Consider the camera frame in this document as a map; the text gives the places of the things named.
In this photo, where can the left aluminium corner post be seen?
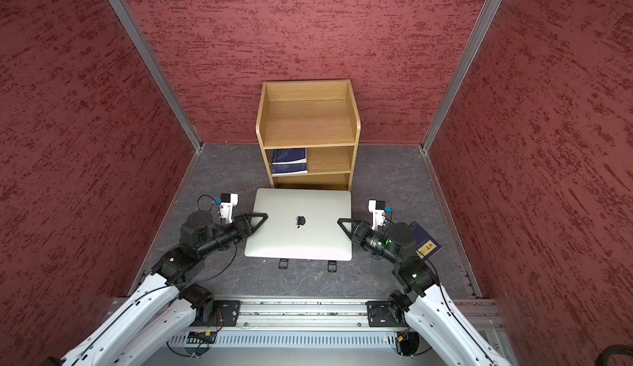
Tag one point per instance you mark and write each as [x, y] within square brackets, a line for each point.
[134, 32]

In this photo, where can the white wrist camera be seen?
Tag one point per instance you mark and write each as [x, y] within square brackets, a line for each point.
[378, 210]
[227, 202]

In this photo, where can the blue books on shelf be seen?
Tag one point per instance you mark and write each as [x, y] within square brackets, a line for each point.
[289, 161]

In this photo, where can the right aluminium corner post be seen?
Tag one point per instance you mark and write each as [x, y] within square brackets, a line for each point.
[477, 36]

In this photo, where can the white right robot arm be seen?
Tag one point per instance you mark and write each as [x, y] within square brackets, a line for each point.
[421, 301]

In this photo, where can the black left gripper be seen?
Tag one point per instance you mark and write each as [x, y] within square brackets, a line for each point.
[244, 227]

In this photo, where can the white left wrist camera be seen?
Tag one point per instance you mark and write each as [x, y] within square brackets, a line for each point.
[227, 202]

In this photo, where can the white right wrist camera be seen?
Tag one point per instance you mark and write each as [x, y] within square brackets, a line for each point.
[378, 210]

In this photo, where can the blue notebook on floor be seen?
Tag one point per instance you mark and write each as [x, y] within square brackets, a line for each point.
[426, 245]

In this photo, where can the wooden bookshelf cabinet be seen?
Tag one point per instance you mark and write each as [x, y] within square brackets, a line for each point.
[321, 116]

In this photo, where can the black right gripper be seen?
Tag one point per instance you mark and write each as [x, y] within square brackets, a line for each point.
[359, 232]

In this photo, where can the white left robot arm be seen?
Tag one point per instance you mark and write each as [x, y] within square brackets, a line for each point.
[168, 300]

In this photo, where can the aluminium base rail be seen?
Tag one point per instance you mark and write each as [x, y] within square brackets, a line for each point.
[342, 314]

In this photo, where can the aluminium corner post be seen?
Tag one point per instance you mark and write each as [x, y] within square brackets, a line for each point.
[134, 32]
[477, 36]

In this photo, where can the silver laptop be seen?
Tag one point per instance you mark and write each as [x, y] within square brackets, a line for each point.
[302, 225]

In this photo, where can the black laptop stand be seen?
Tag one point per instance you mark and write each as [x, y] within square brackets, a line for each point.
[329, 266]

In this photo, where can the white perforated cable tray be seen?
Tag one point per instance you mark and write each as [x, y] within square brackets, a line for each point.
[285, 339]

